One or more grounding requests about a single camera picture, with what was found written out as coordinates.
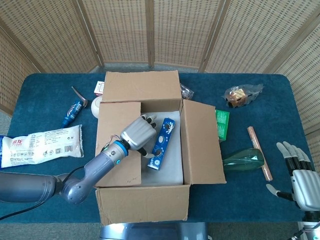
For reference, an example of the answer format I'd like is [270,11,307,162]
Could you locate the pink brown rod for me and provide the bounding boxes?
[246,126,274,181]

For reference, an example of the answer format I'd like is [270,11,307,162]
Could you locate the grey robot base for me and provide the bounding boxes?
[99,221,211,240]

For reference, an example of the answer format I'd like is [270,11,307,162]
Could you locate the brown cardboard box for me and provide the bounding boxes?
[93,69,228,227]

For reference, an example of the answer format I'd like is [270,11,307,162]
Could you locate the red and white small box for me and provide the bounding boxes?
[93,80,106,97]

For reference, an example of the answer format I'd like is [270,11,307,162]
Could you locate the blue cookie package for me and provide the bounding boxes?
[146,117,176,171]

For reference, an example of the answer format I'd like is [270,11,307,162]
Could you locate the green tissue pack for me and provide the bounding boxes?
[215,109,230,143]

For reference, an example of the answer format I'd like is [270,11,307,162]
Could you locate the blue table cloth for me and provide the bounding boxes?
[0,72,318,225]

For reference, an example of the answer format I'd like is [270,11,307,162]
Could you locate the black cable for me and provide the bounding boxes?
[0,166,86,221]

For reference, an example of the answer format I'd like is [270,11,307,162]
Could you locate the white noodle bag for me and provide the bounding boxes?
[0,124,85,169]

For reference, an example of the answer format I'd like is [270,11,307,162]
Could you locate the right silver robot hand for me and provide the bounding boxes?
[265,141,320,212]

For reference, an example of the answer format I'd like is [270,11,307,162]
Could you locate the white foam sheet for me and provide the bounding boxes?
[141,109,185,187]

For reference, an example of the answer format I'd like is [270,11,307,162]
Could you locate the white round container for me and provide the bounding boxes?
[90,96,103,119]

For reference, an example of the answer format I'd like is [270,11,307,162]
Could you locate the clear bag of pastries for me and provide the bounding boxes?
[224,83,265,110]

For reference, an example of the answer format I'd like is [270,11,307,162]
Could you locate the blue tube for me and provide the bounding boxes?
[61,86,90,129]

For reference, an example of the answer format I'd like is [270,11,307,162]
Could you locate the bamboo folding screen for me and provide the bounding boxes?
[0,0,320,173]

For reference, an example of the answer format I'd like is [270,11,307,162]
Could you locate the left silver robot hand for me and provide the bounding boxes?
[119,113,159,159]

